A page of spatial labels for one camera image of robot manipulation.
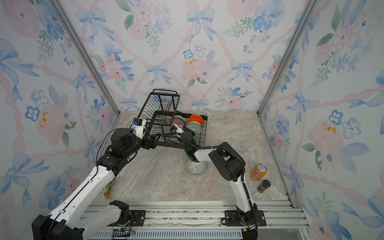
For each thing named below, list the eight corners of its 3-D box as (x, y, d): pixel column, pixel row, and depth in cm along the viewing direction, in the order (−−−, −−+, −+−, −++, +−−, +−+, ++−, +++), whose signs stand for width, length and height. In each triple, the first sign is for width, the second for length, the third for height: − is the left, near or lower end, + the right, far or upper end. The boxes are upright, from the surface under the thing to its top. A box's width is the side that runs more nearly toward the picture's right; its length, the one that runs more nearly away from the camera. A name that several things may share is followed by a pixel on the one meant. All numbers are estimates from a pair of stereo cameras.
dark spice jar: (257, 193, 83) (264, 187, 75) (255, 185, 86) (261, 179, 78) (264, 193, 83) (272, 187, 75) (262, 185, 86) (269, 179, 78)
